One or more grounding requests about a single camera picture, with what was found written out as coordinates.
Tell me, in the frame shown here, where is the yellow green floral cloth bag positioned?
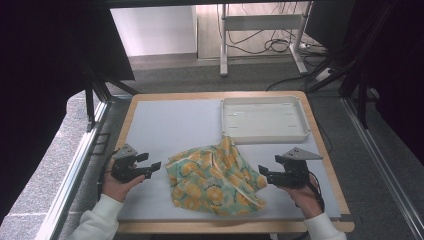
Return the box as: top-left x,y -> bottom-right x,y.
165,135 -> 269,217

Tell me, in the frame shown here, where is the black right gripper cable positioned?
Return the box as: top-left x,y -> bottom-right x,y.
308,170 -> 326,213

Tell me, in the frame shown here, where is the black metal stand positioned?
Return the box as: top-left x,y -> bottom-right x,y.
305,2 -> 396,130
82,64 -> 140,132

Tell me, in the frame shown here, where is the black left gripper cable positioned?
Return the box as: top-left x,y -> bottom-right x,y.
96,149 -> 120,202

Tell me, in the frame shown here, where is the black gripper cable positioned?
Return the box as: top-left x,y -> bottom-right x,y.
96,149 -> 120,202
308,170 -> 326,213

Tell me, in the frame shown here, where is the aluminium floor rail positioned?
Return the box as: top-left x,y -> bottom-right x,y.
34,94 -> 133,240
341,96 -> 424,240

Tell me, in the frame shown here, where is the person's left hand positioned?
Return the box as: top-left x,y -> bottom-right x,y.
101,171 -> 146,203

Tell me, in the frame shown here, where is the person's right hand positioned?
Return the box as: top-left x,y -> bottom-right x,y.
281,175 -> 325,220

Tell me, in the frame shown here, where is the white plastic tray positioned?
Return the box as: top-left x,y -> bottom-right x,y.
220,95 -> 312,145

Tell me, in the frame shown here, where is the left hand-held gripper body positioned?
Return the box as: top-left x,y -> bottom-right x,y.
110,143 -> 148,184

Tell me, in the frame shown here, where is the tangle of black floor cables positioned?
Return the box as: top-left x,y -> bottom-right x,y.
227,2 -> 329,57

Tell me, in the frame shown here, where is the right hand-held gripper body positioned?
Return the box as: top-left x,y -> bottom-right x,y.
267,147 -> 324,190

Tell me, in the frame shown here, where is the black curtain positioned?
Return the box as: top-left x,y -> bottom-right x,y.
304,0 -> 424,165
0,0 -> 136,225

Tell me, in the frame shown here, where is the white metal desk frame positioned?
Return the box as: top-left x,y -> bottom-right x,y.
218,2 -> 313,77

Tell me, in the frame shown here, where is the white power strip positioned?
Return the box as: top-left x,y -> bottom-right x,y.
297,41 -> 328,55

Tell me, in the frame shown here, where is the white cabinet panel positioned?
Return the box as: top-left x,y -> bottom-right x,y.
110,5 -> 198,57

